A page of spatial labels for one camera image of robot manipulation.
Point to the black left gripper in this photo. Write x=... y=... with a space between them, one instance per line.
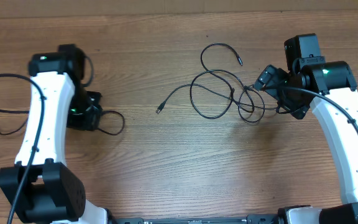
x=90 y=122

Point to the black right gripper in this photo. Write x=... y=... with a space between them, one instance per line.
x=299 y=109

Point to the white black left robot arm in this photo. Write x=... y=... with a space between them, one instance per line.
x=40 y=187

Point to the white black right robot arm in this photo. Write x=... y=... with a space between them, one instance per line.
x=329 y=90

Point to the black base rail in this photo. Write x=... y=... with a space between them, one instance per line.
x=197 y=220

